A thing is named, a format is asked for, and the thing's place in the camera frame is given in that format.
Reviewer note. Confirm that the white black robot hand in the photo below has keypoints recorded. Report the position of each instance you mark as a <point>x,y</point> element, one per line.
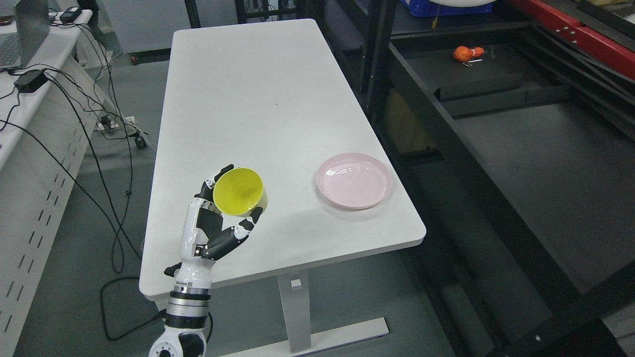
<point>208,235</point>

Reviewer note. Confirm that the yellow plastic cup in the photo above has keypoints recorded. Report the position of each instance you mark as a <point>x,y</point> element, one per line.
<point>238,192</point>

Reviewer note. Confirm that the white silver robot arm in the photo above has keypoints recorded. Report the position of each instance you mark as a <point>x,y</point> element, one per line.
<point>186,315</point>

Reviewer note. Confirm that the orange toy on shelf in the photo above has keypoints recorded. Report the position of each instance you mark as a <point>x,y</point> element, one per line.
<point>465,54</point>

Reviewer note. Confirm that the black metal shelf rack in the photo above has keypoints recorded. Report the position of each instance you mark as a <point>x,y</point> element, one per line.
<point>521,163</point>

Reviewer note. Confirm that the white power strip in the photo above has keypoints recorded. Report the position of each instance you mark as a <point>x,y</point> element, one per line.
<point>107,123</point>

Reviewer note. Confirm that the pink plastic plate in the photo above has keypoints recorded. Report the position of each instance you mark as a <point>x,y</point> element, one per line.
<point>353,180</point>

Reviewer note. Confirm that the white table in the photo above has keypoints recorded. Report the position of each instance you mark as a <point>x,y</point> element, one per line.
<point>271,97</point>

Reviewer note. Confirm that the white side desk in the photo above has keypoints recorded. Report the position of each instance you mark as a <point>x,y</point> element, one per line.
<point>42,148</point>

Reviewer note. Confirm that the black power adapter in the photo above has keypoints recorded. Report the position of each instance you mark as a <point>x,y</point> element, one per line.
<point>30,81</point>

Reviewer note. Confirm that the grey laptop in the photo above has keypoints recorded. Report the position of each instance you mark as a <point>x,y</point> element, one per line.
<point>21,39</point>

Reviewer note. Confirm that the blue plastic crate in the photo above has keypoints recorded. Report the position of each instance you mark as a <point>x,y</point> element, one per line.
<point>427,8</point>

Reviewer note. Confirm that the red metal beam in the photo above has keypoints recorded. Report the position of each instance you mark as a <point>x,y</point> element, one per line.
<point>580,34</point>

